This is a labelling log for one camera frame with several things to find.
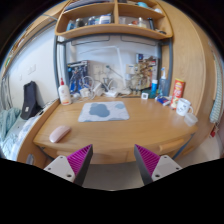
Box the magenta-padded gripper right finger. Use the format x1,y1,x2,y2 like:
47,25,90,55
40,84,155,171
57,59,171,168
133,143,183,186

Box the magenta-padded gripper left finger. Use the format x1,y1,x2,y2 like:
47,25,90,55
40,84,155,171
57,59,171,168
43,143,94,187

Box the pink computer mouse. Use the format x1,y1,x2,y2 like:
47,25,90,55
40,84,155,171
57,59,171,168
49,124,72,144

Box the grey mouse pad blue blobs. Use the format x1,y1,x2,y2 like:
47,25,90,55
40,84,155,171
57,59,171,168
77,100,130,123

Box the blue white checkered pillow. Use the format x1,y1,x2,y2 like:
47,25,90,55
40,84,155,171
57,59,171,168
1,116,38,161

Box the clear plastic cup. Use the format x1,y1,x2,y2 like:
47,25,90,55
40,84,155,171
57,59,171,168
184,112,199,127

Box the white mug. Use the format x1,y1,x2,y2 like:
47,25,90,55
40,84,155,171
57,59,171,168
175,98,194,117

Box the small blue box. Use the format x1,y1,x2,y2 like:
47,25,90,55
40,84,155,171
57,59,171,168
155,95,173,107

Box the teal blanket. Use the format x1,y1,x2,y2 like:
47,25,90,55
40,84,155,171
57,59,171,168
0,107,22,141

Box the white pump bottle red cap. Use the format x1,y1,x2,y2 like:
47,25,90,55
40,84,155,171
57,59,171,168
57,77,72,106

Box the black bag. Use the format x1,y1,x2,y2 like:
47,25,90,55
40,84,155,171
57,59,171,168
20,80,43,121

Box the red snack can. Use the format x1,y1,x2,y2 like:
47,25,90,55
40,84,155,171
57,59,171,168
170,78,186,110

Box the blue tube bottle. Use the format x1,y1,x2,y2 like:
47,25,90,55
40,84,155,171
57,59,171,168
149,79,159,99

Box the blue spray bottle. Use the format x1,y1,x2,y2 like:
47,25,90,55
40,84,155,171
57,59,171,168
158,67,168,98

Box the white power strip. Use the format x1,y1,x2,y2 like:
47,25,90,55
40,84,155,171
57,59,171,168
103,89,119,98

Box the tan robot figure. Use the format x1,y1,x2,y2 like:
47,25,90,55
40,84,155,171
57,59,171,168
130,63,156,94

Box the blue robot model kit box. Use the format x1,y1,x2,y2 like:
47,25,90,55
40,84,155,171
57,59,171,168
67,60,90,94

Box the colourful printed box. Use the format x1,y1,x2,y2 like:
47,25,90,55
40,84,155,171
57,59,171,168
136,53,158,91

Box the wooden shelf unit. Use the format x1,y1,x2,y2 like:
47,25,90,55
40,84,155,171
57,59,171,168
54,0,174,40

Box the white coiled cable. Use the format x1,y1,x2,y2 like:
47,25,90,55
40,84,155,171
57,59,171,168
81,75,97,93

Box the white wall socket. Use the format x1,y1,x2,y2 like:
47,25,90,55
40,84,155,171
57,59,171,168
93,64,105,81

